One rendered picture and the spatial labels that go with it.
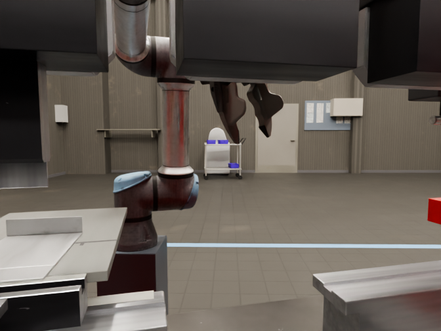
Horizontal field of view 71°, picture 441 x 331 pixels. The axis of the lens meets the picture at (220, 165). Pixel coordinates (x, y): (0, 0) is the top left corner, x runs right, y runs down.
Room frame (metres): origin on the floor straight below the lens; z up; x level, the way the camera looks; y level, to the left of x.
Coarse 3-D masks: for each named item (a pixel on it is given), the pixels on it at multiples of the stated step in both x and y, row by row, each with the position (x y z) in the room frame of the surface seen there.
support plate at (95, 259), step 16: (112, 208) 0.52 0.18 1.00; (0, 224) 0.42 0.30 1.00; (96, 224) 0.42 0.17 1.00; (112, 224) 0.42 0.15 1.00; (80, 240) 0.35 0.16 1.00; (96, 240) 0.35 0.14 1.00; (64, 256) 0.30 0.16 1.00; (80, 256) 0.30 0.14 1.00; (96, 256) 0.30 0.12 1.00; (112, 256) 0.31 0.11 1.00; (64, 272) 0.27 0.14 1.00; (80, 272) 0.27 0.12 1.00; (96, 272) 0.27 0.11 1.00
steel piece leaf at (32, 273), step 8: (0, 272) 0.26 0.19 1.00; (8, 272) 0.26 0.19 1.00; (16, 272) 0.26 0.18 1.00; (24, 272) 0.26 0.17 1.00; (32, 272) 0.26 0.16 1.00; (40, 272) 0.26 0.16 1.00; (48, 272) 0.26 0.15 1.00; (0, 280) 0.25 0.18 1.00; (8, 280) 0.25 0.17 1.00; (16, 280) 0.25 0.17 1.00; (24, 280) 0.25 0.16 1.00; (32, 280) 0.25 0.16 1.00
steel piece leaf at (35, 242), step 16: (16, 224) 0.36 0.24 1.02; (32, 224) 0.37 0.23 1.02; (48, 224) 0.37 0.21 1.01; (64, 224) 0.37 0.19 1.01; (80, 224) 0.38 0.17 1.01; (0, 240) 0.35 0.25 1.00; (16, 240) 0.35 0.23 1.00; (32, 240) 0.35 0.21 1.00; (48, 240) 0.35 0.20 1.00; (64, 240) 0.35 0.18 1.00; (0, 256) 0.30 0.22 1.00; (16, 256) 0.30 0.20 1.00; (32, 256) 0.30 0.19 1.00; (48, 256) 0.30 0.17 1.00
